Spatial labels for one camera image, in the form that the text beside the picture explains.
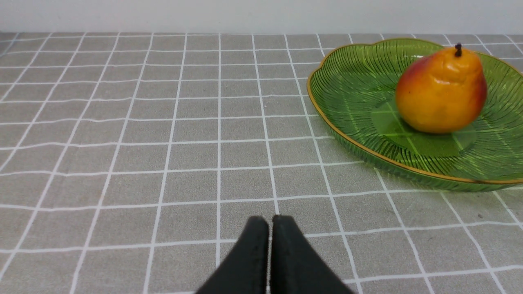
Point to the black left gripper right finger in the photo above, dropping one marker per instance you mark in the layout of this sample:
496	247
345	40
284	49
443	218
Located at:
295	266

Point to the orange red pear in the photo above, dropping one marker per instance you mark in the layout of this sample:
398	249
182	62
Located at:
443	92

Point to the green glass leaf plate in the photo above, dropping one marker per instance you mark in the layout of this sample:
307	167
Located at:
353	91

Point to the grey checked tablecloth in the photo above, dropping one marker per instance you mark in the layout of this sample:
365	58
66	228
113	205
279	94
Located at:
130	163

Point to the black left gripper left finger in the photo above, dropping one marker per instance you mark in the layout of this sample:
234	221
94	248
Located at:
244	270

